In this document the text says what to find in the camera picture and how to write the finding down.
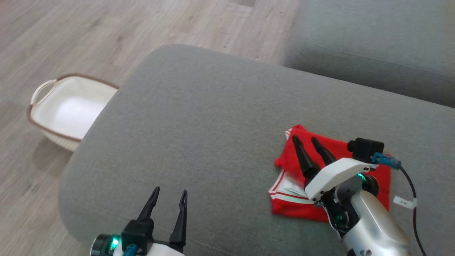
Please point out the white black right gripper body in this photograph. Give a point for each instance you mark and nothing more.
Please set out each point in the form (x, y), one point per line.
(337, 176)

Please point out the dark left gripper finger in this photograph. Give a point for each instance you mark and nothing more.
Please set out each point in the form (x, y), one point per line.
(149, 208)
(180, 220)

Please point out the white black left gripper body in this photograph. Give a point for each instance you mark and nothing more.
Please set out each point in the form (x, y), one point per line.
(156, 249)

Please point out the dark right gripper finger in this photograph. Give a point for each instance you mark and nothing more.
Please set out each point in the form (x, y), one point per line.
(324, 152)
(305, 158)

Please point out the red and white shirt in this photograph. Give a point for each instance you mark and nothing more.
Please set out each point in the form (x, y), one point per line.
(295, 202)

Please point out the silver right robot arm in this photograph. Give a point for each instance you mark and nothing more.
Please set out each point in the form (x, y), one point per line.
(373, 227)

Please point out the large grey sofa seat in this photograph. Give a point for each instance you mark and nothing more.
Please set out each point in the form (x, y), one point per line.
(213, 135)

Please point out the white laundry basket brown rim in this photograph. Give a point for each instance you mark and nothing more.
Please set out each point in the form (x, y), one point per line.
(71, 110)

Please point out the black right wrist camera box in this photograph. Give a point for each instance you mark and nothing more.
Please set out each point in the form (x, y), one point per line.
(366, 149)

